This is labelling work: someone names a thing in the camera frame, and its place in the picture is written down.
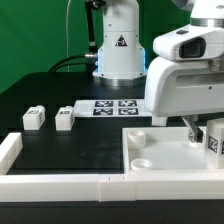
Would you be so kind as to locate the black cable post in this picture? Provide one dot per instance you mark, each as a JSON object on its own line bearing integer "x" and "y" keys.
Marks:
{"x": 91, "y": 5}

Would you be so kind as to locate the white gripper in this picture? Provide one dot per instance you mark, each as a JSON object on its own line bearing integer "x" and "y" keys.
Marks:
{"x": 185, "y": 78}

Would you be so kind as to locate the white obstacle fence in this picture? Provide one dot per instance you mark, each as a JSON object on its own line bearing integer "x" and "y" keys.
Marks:
{"x": 140, "y": 182}

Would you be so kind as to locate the white square tabletop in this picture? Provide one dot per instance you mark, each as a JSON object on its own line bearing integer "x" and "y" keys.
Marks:
{"x": 165, "y": 149}

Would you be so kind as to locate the white marker base plate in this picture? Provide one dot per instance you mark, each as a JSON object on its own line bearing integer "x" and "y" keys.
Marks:
{"x": 111, "y": 108}

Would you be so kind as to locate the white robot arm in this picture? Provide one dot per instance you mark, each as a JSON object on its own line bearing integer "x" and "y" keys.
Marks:
{"x": 121, "y": 58}

